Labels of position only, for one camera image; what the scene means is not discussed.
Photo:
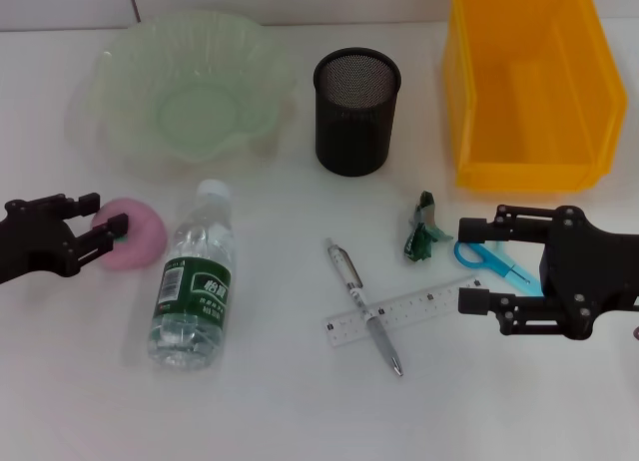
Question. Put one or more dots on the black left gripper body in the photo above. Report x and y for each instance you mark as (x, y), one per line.
(30, 241)

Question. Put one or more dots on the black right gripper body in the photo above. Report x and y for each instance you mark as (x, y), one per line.
(579, 271)

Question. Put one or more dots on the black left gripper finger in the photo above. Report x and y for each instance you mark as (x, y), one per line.
(119, 226)
(90, 204)

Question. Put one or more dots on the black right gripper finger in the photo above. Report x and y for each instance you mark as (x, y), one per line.
(473, 300)
(474, 230)

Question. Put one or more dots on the pink toy peach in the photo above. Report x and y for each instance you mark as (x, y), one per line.
(145, 241)

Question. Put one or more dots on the blue scissors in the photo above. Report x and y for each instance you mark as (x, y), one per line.
(486, 261)

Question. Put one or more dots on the green plastic wrapper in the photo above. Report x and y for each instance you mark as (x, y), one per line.
(422, 236)

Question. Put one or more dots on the clear plastic ruler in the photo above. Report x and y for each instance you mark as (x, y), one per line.
(414, 306)

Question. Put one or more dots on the green label water bottle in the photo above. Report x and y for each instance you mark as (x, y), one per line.
(194, 286)

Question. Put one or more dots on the white grey click pen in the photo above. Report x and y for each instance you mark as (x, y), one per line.
(349, 276)

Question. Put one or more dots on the black mesh pen holder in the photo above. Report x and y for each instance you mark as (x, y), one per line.
(354, 132)

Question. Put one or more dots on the translucent green fruit plate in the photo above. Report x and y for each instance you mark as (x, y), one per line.
(150, 57)

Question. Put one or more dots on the yellow plastic bin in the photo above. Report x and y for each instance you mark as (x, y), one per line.
(524, 166)

